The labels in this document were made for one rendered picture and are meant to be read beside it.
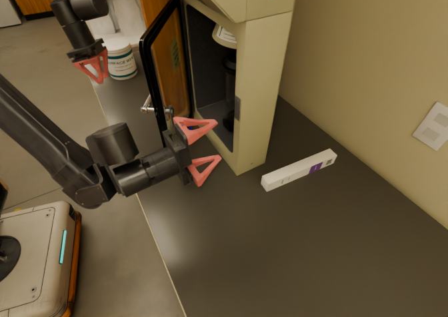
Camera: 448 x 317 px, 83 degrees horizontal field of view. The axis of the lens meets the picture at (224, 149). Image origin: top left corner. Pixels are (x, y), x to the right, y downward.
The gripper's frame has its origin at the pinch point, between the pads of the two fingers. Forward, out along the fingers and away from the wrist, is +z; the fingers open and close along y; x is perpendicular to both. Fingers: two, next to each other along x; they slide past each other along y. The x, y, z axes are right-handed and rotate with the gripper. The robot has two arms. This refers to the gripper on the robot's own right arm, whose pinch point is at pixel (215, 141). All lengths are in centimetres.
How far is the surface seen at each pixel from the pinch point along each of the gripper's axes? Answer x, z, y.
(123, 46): 84, 0, -6
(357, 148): -1, 54, -30
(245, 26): 6.5, 12.1, 18.2
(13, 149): 197, -101, -104
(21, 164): 175, -96, -105
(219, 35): 20.5, 13.7, 12.3
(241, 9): 6.1, 11.0, 21.3
